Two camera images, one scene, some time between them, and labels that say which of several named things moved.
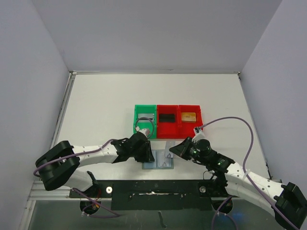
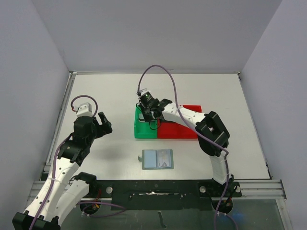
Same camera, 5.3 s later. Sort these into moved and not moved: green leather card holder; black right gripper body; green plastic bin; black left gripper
Moved: black left gripper; black right gripper body
Not moved: green plastic bin; green leather card holder
